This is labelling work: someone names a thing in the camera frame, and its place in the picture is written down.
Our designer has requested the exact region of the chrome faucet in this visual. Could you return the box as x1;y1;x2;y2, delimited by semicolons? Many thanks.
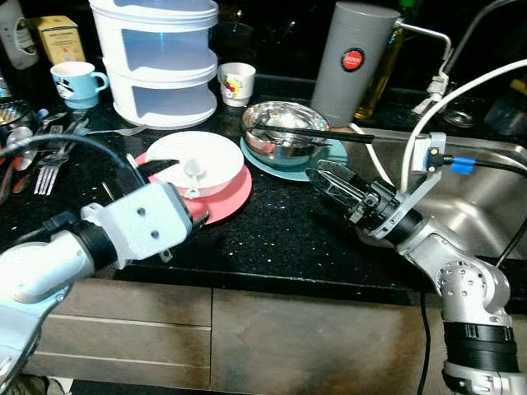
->
395;21;455;117

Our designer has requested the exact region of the yellow oil bottle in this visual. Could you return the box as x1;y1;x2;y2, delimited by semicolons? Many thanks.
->
356;25;407;123

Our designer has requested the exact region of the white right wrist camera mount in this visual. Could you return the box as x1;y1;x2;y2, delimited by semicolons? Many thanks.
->
366;132;448;244

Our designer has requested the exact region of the small steel bowl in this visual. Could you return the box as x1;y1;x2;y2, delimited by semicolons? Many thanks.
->
0;100;35;134

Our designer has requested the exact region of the black utensil handle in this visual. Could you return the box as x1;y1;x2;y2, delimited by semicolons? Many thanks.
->
249;123;376;146

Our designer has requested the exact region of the thin black hanging cable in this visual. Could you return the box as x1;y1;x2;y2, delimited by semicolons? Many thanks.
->
417;288;435;395

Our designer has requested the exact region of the round steel sink fitting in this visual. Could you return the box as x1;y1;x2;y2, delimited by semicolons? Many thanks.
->
442;106;479;130

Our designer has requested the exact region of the steel fork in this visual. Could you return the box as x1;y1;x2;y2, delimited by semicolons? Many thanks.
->
48;142;70;195
33;146;54;197

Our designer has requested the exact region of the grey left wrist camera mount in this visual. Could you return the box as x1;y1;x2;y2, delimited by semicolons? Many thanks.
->
80;181;195;266

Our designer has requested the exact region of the teal plate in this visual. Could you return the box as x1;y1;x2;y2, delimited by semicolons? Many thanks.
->
240;135;349;184

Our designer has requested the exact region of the white stacked food container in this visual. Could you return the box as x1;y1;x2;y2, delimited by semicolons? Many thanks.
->
89;0;220;131

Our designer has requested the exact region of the white cartoon mug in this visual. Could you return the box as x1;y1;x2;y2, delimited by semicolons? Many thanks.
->
217;63;257;109

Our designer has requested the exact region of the blue cartoon mug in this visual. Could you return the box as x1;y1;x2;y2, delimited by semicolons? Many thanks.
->
51;62;110;111

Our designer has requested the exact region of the brown cabinet door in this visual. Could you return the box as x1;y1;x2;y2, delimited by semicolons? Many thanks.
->
211;286;431;395
509;313;527;388

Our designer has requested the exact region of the brown cabinet drawer front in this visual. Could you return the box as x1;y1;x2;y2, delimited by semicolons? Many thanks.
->
51;278;213;328
31;314;213;367
23;352;213;391

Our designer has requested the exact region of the white ceramic spoon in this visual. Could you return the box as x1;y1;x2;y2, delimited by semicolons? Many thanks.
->
182;158;208;199

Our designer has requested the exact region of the clear plastic container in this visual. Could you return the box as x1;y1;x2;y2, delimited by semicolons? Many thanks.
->
485;78;527;137

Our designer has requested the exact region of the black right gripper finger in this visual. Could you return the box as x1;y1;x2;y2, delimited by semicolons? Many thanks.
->
317;160;369;202
306;169;360;224

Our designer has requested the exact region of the black cable with blue tape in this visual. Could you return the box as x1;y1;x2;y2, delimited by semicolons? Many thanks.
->
443;152;527;264

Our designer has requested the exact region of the grey canister with red logo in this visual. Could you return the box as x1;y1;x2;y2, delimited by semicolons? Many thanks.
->
310;2;403;129

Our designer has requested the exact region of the white bowl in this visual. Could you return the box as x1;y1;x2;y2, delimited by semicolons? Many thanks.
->
144;130;246;199

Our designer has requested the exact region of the stainless steel bowl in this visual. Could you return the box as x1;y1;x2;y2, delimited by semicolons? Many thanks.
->
241;100;331;169

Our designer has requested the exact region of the yellow cardboard box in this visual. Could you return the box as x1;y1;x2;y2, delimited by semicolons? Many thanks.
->
33;15;86;66

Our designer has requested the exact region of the pink plate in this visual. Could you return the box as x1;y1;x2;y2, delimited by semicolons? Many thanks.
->
133;151;254;225

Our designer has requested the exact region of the white hose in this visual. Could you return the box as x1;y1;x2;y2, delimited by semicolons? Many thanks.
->
350;58;527;195

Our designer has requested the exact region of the white rounded appliance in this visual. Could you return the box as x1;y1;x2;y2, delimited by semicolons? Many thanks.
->
0;0;40;72

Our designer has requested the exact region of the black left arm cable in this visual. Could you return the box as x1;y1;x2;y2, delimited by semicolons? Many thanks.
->
0;132;147;192

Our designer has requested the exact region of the dark curved hose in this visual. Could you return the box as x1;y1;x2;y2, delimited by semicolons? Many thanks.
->
445;0;516;77

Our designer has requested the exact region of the stainless steel sink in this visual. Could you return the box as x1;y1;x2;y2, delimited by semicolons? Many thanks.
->
346;123;527;261

